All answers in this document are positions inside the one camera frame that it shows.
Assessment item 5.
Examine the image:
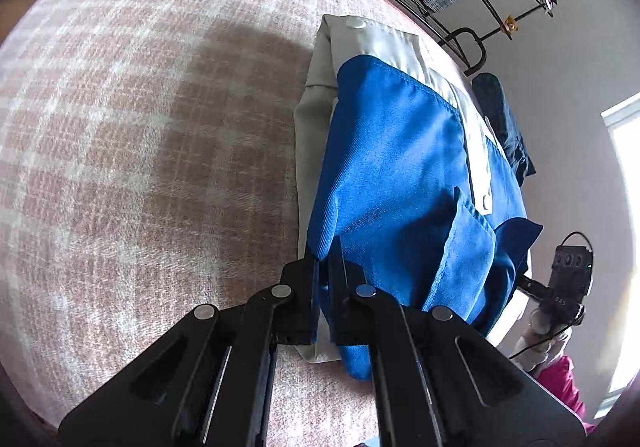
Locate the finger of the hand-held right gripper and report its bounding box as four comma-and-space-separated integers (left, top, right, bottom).
519, 277, 552, 303

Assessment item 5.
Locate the pink plaid blanket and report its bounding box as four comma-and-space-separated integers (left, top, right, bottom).
0, 0, 532, 447

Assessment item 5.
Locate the window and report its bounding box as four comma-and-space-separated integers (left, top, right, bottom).
600, 100, 640, 420

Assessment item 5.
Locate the dark blue garment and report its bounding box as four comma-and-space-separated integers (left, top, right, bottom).
472, 72, 537, 186

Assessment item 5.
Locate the black metal clothes rack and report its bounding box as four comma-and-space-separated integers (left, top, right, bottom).
270, 0, 612, 78

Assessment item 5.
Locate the person's right hand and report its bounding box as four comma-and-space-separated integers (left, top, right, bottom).
516, 308, 572, 369

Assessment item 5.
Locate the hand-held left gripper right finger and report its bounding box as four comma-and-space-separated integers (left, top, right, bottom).
327, 237, 586, 447

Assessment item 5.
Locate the white and blue jacket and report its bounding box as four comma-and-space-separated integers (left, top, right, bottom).
292, 13, 544, 381

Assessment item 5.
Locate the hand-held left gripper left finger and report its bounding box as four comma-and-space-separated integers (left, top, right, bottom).
57, 259, 321, 447

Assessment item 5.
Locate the person's right forearm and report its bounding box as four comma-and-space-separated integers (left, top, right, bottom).
536, 354, 597, 435

